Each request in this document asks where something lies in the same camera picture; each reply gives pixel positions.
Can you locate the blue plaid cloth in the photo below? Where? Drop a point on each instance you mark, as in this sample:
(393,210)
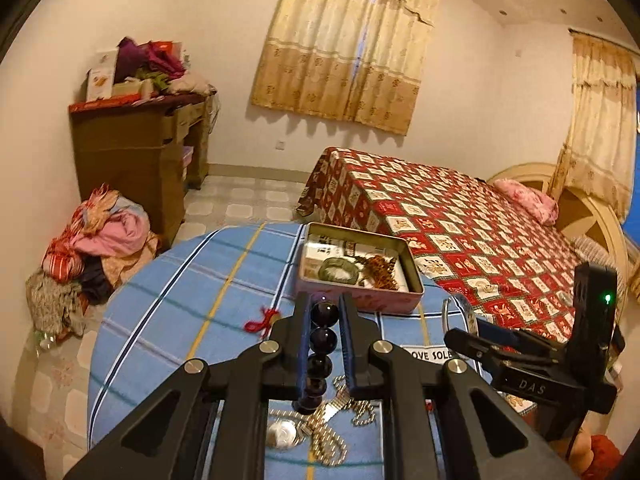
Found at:
(200,290)

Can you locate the white cardboard box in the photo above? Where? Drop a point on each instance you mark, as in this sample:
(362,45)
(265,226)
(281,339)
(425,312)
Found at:
(102,77)

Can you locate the cream wooden headboard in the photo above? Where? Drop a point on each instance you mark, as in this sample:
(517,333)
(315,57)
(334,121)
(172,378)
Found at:
(590,220)

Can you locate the green jade bangle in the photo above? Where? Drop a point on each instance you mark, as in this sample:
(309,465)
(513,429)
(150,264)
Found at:
(327,268)

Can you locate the striped grey cloth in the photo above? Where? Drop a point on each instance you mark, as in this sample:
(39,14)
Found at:
(597,255)

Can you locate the red knot charm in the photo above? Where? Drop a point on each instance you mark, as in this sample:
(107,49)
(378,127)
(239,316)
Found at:
(265,321)

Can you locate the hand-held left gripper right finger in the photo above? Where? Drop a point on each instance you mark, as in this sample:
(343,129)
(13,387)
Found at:
(346,355)

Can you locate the pile of clothes on floor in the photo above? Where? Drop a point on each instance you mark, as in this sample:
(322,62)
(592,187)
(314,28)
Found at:
(100,250)

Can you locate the pink tin box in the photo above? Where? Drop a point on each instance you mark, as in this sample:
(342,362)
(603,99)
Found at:
(350,301)

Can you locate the printed paper liner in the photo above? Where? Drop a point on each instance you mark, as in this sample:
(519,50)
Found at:
(320,250)

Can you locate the wide beige patterned curtain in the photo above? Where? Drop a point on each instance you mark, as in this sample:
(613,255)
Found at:
(345,50)

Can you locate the bed with red quilt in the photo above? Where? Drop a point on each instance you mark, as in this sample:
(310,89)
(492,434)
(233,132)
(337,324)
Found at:
(450,220)

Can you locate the silver bangle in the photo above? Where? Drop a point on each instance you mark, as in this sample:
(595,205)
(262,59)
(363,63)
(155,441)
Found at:
(445,316)

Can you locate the brown wooden desk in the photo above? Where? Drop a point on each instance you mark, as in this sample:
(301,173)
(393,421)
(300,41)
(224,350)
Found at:
(125,160)

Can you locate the narrow beige patterned curtain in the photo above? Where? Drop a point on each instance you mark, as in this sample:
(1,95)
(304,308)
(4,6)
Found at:
(600,120)

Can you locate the pink pillow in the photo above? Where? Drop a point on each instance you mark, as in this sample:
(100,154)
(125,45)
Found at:
(530,200)

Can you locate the orange plush toy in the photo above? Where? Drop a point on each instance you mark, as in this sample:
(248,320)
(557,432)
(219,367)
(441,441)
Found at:
(602,452)

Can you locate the silver wristwatch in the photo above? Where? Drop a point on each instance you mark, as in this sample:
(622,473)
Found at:
(280,432)

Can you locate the white printed label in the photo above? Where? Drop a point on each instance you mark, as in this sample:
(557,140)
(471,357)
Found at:
(425,354)

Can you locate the brown gold ornament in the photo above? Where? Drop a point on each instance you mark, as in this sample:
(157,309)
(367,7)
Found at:
(380,270)

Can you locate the flat red box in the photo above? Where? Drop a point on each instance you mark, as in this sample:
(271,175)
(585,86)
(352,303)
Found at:
(110,104)

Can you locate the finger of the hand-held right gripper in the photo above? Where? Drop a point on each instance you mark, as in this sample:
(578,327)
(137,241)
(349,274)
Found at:
(520,337)
(475,347)

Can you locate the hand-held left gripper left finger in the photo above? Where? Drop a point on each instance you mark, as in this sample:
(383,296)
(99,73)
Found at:
(301,345)

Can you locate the pile of clothes on desk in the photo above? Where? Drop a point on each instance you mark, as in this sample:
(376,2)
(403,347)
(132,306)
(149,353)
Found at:
(155,62)

